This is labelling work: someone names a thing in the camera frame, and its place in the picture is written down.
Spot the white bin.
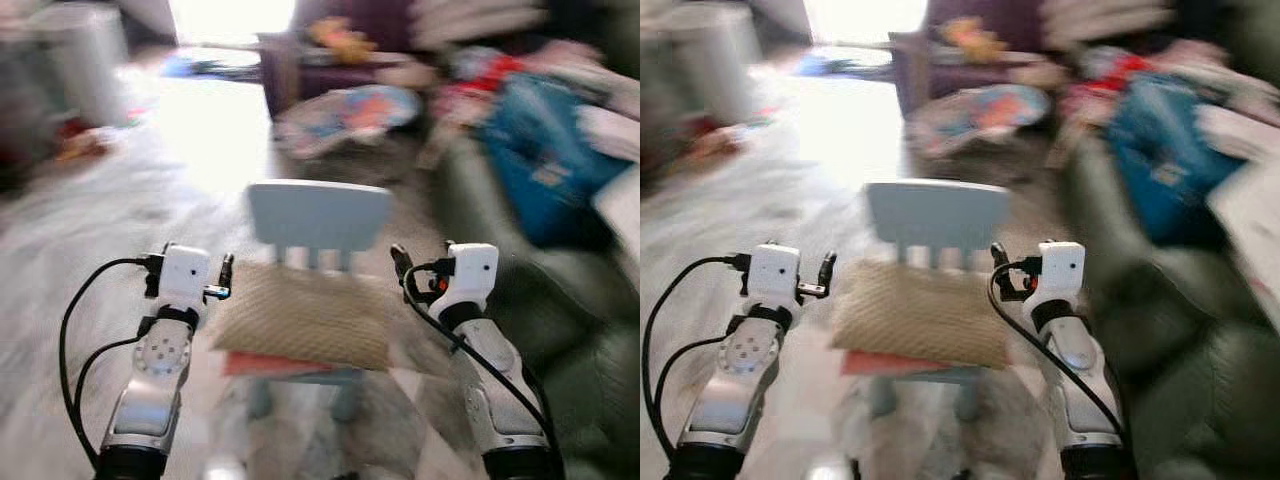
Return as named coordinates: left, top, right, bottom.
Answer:
left=30, top=5, right=131, bottom=129
left=665, top=5, right=757, bottom=127

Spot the blue bag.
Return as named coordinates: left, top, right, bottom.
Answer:
left=480, top=75, right=633, bottom=251
left=1105, top=75, right=1248, bottom=249

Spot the purple armchair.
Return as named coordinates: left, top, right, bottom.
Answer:
left=258, top=0, right=441, bottom=121
left=890, top=0, right=1063, bottom=117

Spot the light blue child chair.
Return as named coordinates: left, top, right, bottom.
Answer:
left=865, top=180, right=1013, bottom=421
left=245, top=180, right=396, bottom=423

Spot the red cloth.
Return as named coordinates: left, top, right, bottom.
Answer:
left=450, top=50, right=527, bottom=103
left=1075, top=50, right=1153, bottom=101

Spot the green leather sofa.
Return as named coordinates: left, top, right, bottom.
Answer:
left=1058, top=130, right=1280, bottom=480
left=430, top=135, right=641, bottom=480

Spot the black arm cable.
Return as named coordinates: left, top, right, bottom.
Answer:
left=58, top=255, right=164, bottom=471
left=404, top=262, right=567, bottom=480
left=988, top=260, right=1139, bottom=471
left=643, top=254, right=753, bottom=463

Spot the striped white blanket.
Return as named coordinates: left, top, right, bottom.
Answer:
left=1045, top=0, right=1177, bottom=51

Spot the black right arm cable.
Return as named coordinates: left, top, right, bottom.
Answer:
left=404, top=262, right=567, bottom=480
left=988, top=260, right=1139, bottom=471

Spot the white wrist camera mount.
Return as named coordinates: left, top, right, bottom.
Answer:
left=158, top=243, right=214, bottom=319
left=445, top=242, right=500, bottom=313
left=746, top=243, right=802, bottom=309
left=1034, top=241, right=1087, bottom=304

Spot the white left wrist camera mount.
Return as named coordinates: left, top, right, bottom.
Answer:
left=158, top=243, right=214, bottom=319
left=746, top=243, right=802, bottom=309

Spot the flat red cushion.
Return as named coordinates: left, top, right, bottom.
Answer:
left=840, top=349, right=943, bottom=377
left=222, top=350, right=333, bottom=379

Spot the round colourful cushion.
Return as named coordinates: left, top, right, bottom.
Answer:
left=275, top=85, right=423, bottom=159
left=905, top=83, right=1052, bottom=157

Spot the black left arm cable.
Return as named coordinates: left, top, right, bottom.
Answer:
left=58, top=255, right=164, bottom=471
left=643, top=254, right=753, bottom=463

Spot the beige dotted pillow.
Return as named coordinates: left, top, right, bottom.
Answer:
left=830, top=258, right=1014, bottom=369
left=208, top=260, right=397, bottom=373

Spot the yellow plush toy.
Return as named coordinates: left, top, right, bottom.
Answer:
left=308, top=17, right=377, bottom=64
left=940, top=17, right=1007, bottom=63

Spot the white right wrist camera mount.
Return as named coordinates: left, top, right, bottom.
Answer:
left=445, top=242, right=500, bottom=313
left=1034, top=241, right=1087, bottom=304

